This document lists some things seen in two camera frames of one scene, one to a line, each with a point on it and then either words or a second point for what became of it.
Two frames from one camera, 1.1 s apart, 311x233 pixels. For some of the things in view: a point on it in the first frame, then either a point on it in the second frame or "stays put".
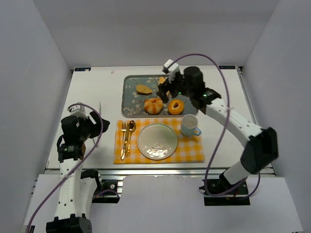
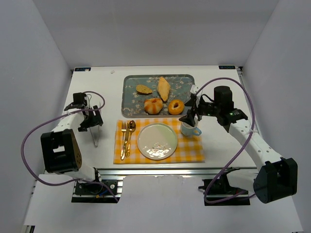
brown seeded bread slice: x=143 y=90 stays put
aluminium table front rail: x=56 y=172 stays put
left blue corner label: x=82 y=69 stays put
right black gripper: x=170 y=87 to x=193 y=110
